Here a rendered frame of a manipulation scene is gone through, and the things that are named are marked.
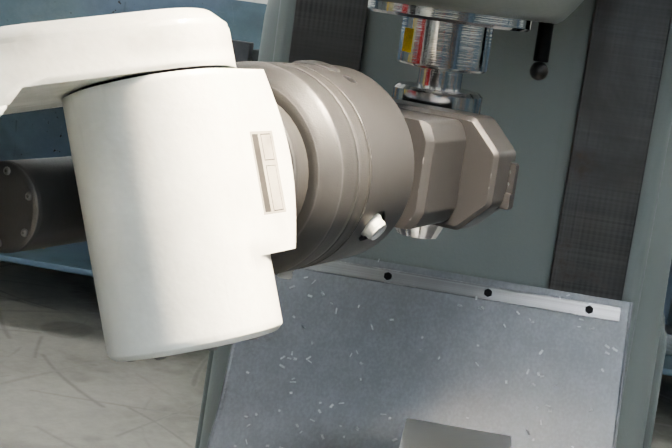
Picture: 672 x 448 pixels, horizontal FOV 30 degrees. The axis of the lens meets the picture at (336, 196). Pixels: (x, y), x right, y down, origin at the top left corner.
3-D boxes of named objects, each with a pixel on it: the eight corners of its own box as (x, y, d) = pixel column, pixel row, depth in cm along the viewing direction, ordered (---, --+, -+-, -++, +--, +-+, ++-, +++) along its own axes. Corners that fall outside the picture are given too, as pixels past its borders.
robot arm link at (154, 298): (351, 38, 51) (188, 25, 41) (399, 297, 51) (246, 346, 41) (135, 95, 57) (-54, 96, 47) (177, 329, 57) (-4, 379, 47)
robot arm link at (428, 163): (534, 85, 60) (429, 82, 50) (501, 279, 61) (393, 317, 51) (309, 47, 66) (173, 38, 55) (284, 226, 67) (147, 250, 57)
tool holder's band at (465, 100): (424, 110, 63) (427, 90, 63) (374, 97, 67) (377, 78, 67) (498, 116, 65) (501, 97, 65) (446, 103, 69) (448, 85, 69)
